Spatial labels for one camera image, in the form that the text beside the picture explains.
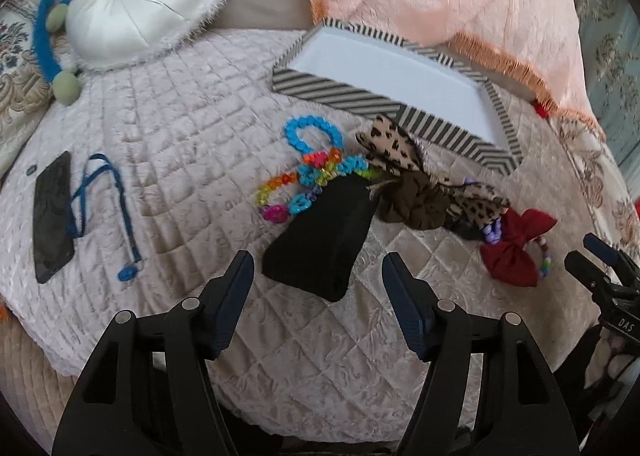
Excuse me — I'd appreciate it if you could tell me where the multicolour pastel bead bracelet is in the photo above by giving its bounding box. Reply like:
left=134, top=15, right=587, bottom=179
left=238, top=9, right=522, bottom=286
left=530, top=235, right=554, bottom=279

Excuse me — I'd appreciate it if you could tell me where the red fabric bow clip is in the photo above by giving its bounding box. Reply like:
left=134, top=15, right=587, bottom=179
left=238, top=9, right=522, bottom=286
left=480, top=209, right=558, bottom=288

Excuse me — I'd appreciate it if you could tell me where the purple beaded bracelet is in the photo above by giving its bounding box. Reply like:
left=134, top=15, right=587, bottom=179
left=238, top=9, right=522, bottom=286
left=482, top=215, right=504, bottom=246

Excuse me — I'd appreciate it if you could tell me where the leopard print brown scrunchie bow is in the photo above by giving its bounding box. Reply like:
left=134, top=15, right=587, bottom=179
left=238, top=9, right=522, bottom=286
left=356, top=115, right=511, bottom=243

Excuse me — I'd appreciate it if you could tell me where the black velvet pouch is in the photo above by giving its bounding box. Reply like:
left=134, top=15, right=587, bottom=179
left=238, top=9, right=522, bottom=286
left=262, top=174, right=378, bottom=302

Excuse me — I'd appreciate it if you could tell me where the rainbow beaded bracelet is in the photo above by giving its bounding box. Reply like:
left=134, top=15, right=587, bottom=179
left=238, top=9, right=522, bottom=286
left=254, top=147, right=371, bottom=225

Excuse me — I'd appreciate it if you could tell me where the blue beaded bracelet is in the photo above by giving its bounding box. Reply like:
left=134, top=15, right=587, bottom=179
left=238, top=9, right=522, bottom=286
left=284, top=114, right=345, bottom=157

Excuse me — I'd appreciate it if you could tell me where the black smartphone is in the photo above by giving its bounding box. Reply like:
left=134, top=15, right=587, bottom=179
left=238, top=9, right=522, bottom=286
left=32, top=151, right=75, bottom=285

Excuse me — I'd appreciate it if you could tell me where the quilted beige bedspread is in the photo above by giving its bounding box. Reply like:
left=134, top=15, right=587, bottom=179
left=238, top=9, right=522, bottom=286
left=1, top=30, right=639, bottom=447

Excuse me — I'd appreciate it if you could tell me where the floral embroidered pillow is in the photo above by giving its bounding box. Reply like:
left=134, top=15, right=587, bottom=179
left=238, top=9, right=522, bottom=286
left=0, top=0, right=52, bottom=176

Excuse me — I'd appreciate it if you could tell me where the striped white tray box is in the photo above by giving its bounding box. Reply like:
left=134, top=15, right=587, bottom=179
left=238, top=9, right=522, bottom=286
left=271, top=18, right=524, bottom=175

